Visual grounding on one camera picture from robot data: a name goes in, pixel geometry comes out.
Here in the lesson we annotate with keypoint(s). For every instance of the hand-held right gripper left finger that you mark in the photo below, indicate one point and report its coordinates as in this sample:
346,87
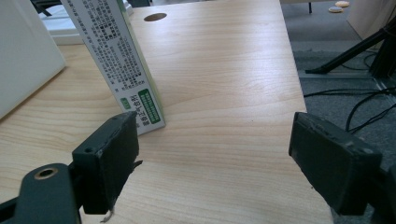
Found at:
104,161

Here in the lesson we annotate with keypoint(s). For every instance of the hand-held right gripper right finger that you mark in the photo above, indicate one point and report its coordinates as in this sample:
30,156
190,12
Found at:
330,168

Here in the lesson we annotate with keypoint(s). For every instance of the white green printed carton box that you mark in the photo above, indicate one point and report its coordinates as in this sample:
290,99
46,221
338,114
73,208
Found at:
120,59

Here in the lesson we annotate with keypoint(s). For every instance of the black stand leg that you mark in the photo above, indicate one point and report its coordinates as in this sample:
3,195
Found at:
351,51

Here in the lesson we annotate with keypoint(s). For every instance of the black stand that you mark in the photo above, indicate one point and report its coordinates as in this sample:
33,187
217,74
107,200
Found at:
386,51

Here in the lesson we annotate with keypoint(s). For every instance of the large white box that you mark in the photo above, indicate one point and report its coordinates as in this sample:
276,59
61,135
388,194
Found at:
23,53

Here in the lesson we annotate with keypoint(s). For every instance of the round tan disc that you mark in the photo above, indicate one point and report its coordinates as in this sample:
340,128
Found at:
342,3
335,9

